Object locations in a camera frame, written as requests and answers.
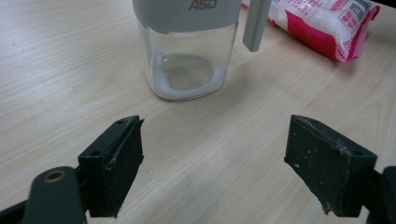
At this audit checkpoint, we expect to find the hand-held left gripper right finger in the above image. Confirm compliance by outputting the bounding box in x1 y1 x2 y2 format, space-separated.
283 114 378 218

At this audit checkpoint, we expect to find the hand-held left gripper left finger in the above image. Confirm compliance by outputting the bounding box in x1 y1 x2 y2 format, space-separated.
77 115 145 218

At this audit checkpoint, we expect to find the clear plastic bag with items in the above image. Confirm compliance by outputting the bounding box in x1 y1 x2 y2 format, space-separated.
242 0 381 63

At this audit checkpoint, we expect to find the glass jar with grey lid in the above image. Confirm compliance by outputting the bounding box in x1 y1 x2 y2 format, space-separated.
132 0 273 102

